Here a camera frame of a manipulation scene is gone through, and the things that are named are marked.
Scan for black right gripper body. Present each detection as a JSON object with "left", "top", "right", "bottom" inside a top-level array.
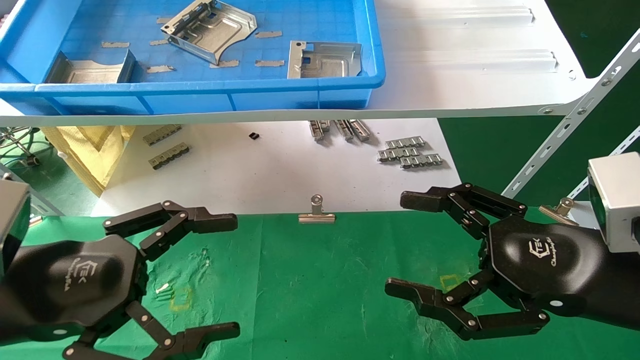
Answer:
[{"left": 486, "top": 215, "right": 640, "bottom": 332}]

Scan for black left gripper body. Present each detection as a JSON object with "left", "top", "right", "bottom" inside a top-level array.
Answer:
[{"left": 0, "top": 234, "right": 149, "bottom": 347}]

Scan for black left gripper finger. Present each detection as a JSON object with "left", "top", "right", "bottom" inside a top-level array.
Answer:
[
  {"left": 103, "top": 200, "right": 239, "bottom": 262},
  {"left": 62, "top": 300, "right": 241, "bottom": 360}
]

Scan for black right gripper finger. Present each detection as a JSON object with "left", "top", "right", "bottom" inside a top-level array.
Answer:
[
  {"left": 384, "top": 270, "right": 550, "bottom": 342},
  {"left": 399, "top": 182, "right": 529, "bottom": 240}
]

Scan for stamped metal bracket part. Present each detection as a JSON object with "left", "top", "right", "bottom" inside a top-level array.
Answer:
[
  {"left": 45, "top": 49, "right": 137, "bottom": 85},
  {"left": 160, "top": 0, "right": 258, "bottom": 66},
  {"left": 287, "top": 40, "right": 363, "bottom": 80}
]

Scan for silver notched metal strip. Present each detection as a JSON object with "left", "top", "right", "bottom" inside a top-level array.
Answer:
[
  {"left": 399, "top": 153, "right": 445, "bottom": 170},
  {"left": 377, "top": 146, "right": 421, "bottom": 163},
  {"left": 384, "top": 135, "right": 427, "bottom": 150}
]

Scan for grey terminal strip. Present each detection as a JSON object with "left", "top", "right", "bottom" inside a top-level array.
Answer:
[
  {"left": 148, "top": 142, "right": 192, "bottom": 171},
  {"left": 142, "top": 124, "right": 183, "bottom": 147}
]

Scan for white paper sheet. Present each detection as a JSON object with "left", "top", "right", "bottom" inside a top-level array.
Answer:
[{"left": 90, "top": 117, "right": 462, "bottom": 217}]

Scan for blue plastic bin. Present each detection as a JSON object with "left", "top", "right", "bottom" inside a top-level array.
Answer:
[{"left": 0, "top": 0, "right": 387, "bottom": 117}]

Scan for white metal shelf board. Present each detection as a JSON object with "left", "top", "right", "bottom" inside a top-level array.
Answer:
[{"left": 0, "top": 0, "right": 599, "bottom": 127}]

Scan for green table cloth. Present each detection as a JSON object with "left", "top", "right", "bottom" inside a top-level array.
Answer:
[{"left": 0, "top": 207, "right": 640, "bottom": 360}]

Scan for yellow woven bag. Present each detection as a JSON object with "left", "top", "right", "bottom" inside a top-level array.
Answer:
[{"left": 41, "top": 125, "right": 136, "bottom": 197}]

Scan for perforated steel shelf rail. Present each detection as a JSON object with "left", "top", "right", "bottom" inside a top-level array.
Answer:
[
  {"left": 501, "top": 27, "right": 640, "bottom": 199},
  {"left": 567, "top": 125, "right": 640, "bottom": 201},
  {"left": 30, "top": 191, "right": 64, "bottom": 217}
]

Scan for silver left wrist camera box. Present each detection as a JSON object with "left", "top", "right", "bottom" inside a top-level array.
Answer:
[{"left": 0, "top": 178, "right": 32, "bottom": 276}]

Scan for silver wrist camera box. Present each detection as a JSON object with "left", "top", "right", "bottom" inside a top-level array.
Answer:
[
  {"left": 0, "top": 178, "right": 32, "bottom": 276},
  {"left": 587, "top": 151, "right": 640, "bottom": 254}
]

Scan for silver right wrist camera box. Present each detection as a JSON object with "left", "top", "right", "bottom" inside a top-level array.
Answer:
[{"left": 587, "top": 151, "right": 640, "bottom": 254}]

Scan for silver metal rail piece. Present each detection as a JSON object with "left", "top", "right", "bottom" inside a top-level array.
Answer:
[
  {"left": 308, "top": 120, "right": 331, "bottom": 143},
  {"left": 333, "top": 120, "right": 354, "bottom": 142},
  {"left": 348, "top": 119, "right": 372, "bottom": 142}
]

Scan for tangled green cables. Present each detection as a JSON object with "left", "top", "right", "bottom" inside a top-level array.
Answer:
[{"left": 0, "top": 126, "right": 44, "bottom": 169}]

